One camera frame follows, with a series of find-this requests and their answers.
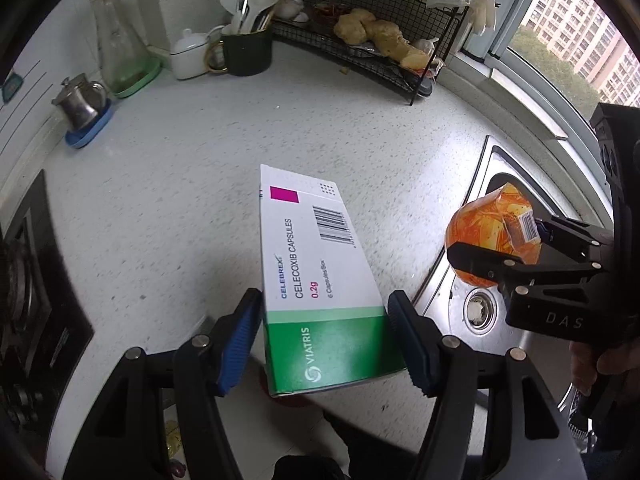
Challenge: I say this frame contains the window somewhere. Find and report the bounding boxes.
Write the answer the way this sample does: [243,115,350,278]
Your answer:
[492,0,640,141]

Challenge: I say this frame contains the dark green utensil mug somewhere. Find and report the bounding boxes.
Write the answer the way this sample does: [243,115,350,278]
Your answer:
[207,22,273,77]

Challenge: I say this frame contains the blue coaster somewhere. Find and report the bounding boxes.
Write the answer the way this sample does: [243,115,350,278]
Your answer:
[65,97,115,150]

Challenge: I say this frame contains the long ginger piece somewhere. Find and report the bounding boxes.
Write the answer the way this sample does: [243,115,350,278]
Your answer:
[367,20,433,71]

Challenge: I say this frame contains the green tray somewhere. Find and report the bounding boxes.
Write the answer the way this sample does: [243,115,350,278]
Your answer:
[107,56,163,99]

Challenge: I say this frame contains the black gas stove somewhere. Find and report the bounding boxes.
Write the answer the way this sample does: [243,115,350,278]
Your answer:
[0,170,96,441]

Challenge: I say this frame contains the glass carafe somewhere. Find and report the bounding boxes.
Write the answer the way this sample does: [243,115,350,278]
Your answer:
[86,0,151,93]

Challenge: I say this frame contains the white green medicine box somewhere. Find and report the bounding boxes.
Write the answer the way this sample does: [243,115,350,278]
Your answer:
[259,163,408,398]

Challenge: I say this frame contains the person's right hand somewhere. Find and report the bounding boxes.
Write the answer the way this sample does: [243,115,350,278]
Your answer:
[570,342,638,395]

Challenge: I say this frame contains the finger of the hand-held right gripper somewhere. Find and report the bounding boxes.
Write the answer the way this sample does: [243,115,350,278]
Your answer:
[446,242,608,293]
[535,214,616,261]

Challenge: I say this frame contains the round ginger piece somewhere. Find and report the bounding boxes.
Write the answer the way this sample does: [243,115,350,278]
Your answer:
[334,8,378,46]

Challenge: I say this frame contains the black wire rack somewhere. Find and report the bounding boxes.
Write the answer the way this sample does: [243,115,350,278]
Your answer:
[265,0,473,106]

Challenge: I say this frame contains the white ceramic pot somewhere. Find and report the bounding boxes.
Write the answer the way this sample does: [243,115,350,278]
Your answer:
[170,25,226,81]

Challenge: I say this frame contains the stainless steel sink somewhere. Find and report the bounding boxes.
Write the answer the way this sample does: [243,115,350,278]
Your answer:
[410,134,618,401]

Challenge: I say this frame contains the orange plastic cup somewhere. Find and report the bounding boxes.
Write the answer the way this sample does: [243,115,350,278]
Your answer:
[444,182,543,288]

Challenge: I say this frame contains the dried red chilies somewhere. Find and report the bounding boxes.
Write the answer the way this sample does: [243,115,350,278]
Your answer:
[312,2,351,23]

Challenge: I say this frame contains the steel teapot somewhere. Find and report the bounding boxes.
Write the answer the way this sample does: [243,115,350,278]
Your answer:
[51,72,108,132]

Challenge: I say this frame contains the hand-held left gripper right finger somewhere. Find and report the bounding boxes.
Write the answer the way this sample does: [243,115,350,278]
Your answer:
[387,290,588,480]

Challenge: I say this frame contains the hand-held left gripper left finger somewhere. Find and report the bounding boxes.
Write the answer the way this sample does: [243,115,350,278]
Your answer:
[77,287,263,480]

